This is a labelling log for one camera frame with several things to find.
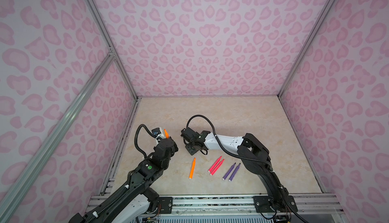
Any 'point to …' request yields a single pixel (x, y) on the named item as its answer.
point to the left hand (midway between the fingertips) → (171, 135)
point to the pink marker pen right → (217, 168)
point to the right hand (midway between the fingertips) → (192, 146)
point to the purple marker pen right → (234, 172)
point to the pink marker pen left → (214, 164)
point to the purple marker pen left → (229, 171)
